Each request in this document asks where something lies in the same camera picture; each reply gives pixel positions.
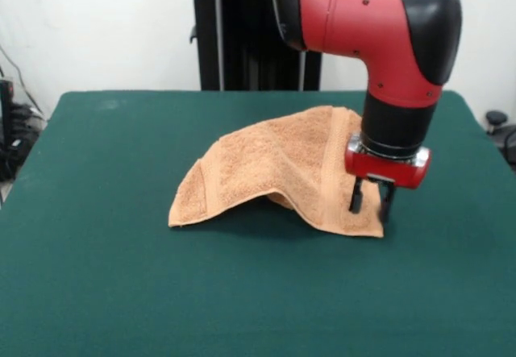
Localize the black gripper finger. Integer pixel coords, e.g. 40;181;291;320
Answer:
378;183;398;223
348;177;365;214

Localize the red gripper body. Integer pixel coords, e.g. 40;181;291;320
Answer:
343;143;432;191

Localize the orange terry towel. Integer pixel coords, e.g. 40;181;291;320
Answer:
167;106;385;239

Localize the black office chair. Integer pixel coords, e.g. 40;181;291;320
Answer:
485;110;516;172

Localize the dark green tablecloth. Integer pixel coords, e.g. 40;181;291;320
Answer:
0;89;516;357

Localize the black electronics box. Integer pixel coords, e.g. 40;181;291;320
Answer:
0;78;16;148

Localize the black robot pedestal with handle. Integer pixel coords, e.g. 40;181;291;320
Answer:
176;0;323;91

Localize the black cable bundle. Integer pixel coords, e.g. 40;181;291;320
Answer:
0;102;46;183

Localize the grey wall cable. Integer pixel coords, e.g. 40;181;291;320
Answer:
0;44;44;112

